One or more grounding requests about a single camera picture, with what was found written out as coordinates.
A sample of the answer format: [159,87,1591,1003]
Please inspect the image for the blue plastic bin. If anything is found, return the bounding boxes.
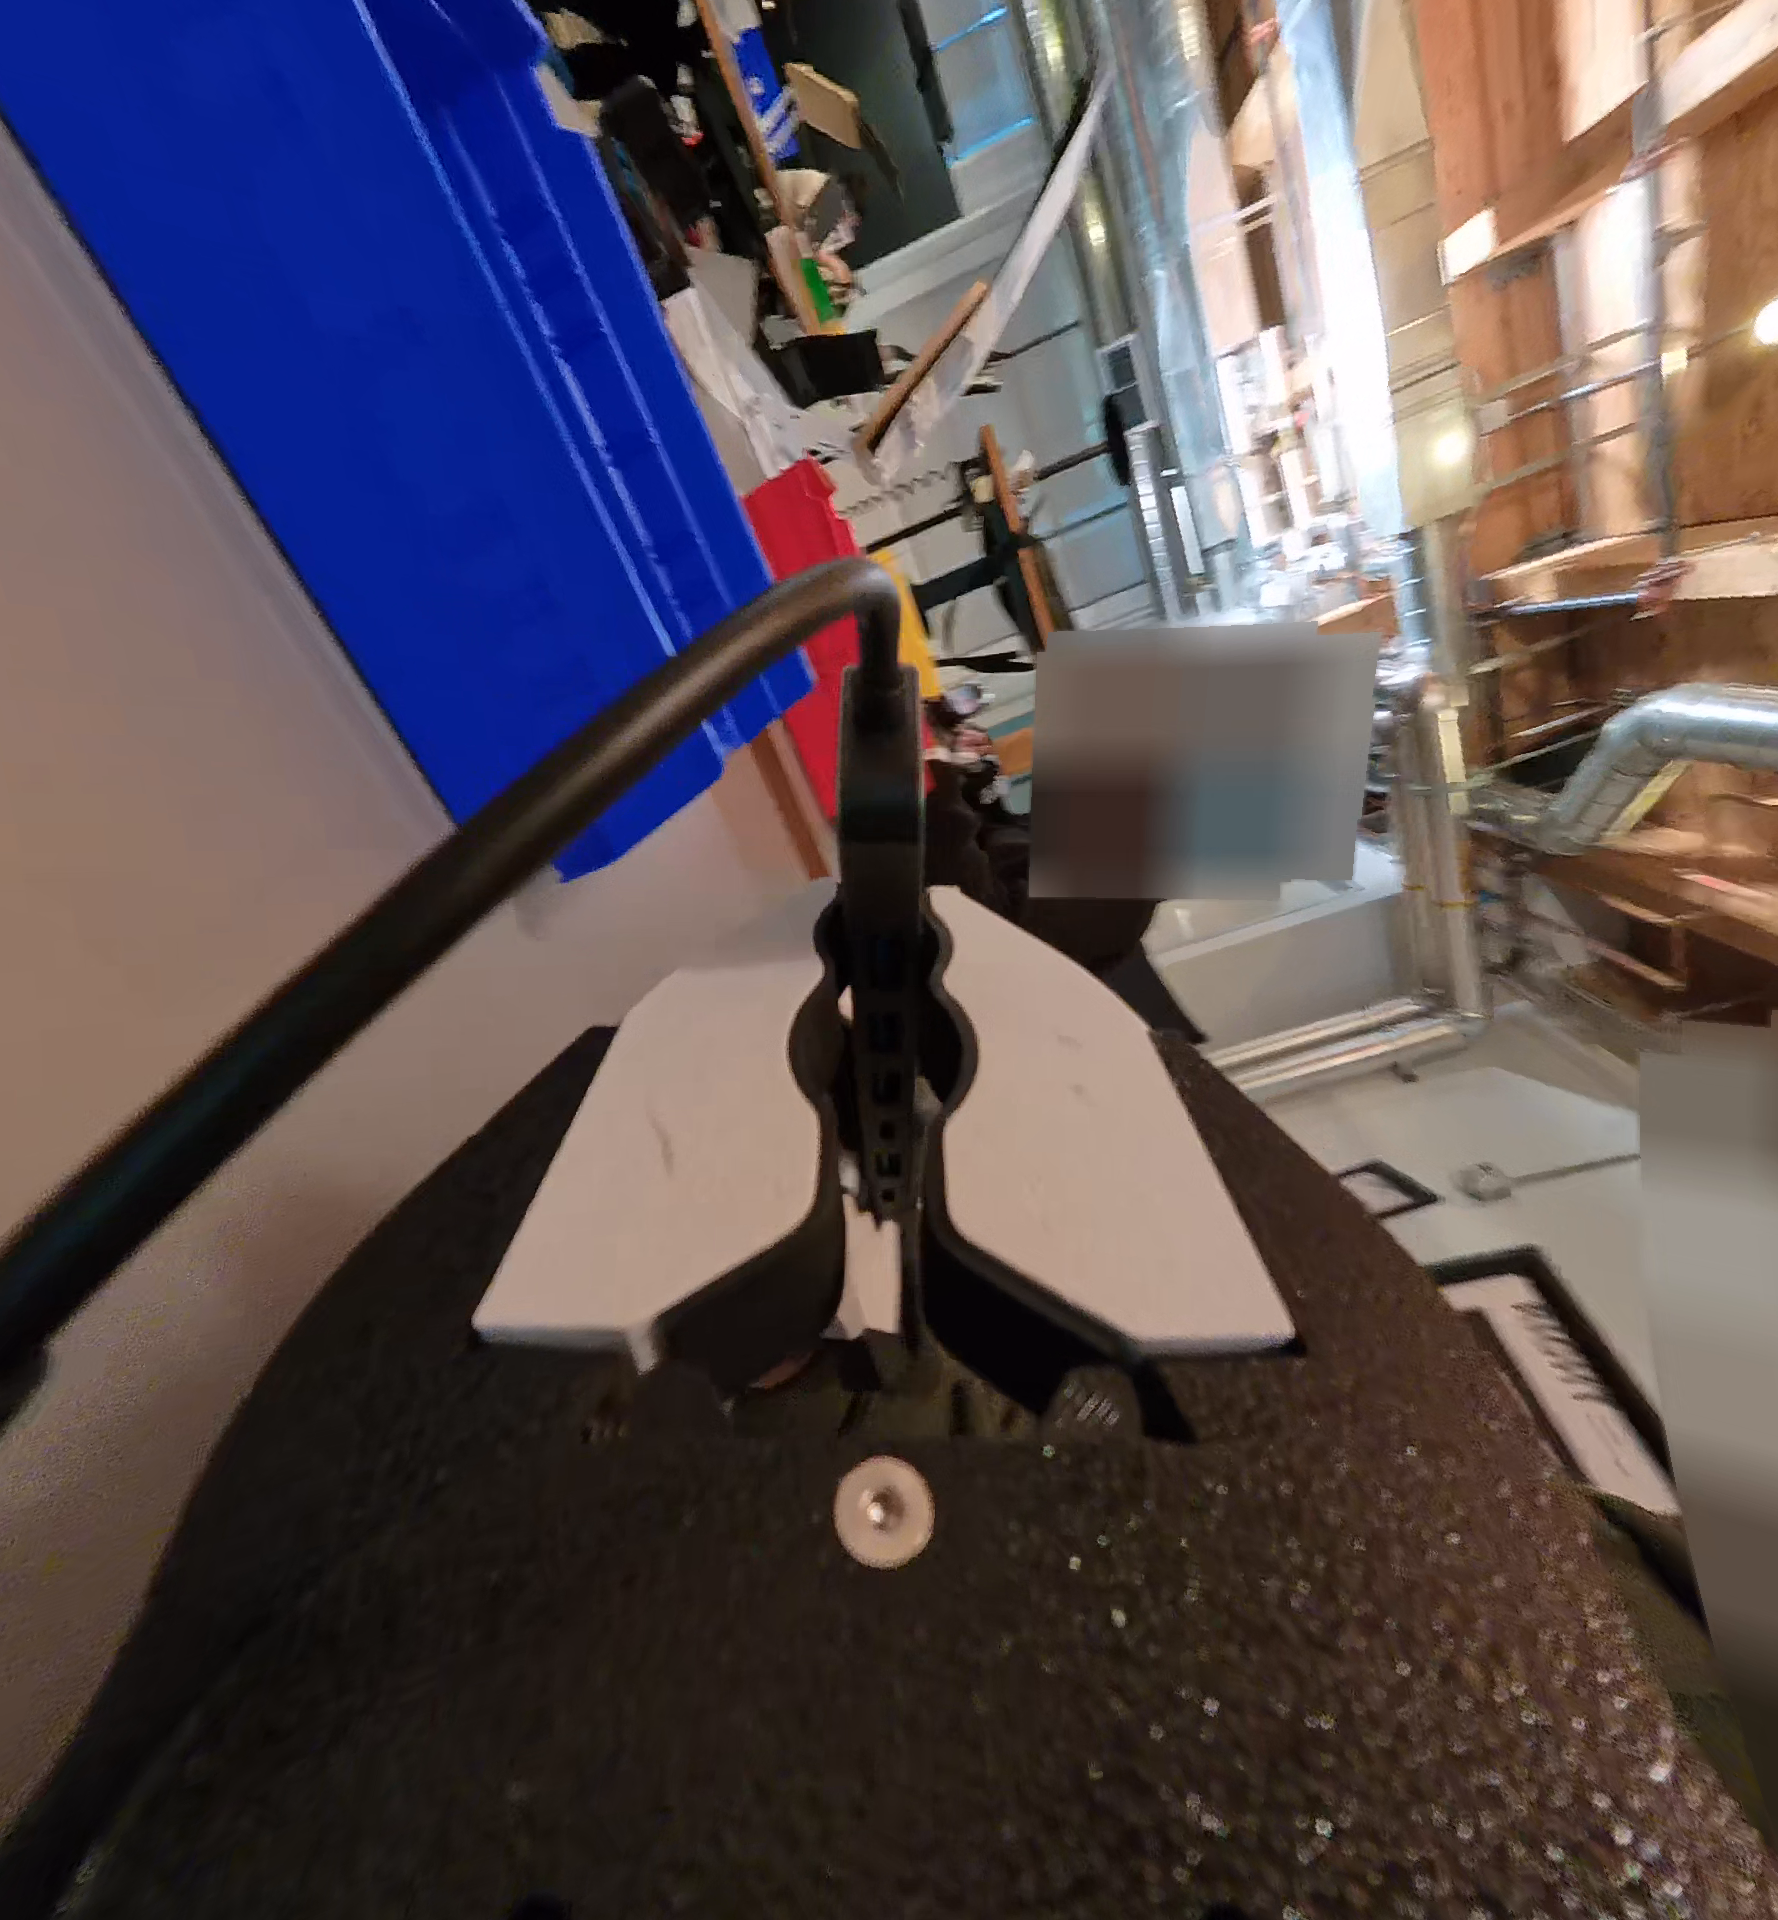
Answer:
[0,0,817,880]

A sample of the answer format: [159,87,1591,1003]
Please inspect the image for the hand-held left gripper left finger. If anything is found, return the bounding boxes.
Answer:
[472,899,850,1374]

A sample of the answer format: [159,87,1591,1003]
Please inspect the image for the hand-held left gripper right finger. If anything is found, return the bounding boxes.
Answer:
[911,885,1298,1365]

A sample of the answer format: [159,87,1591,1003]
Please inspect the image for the yellow plastic bin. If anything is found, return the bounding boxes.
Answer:
[873,557,935,707]

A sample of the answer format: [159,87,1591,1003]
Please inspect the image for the black hub cable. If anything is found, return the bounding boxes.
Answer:
[0,558,914,1480]

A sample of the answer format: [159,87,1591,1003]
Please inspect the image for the red plastic bin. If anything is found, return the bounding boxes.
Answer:
[748,457,868,707]

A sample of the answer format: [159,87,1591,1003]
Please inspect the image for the silver duct elbow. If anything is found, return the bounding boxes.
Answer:
[1543,683,1778,856]

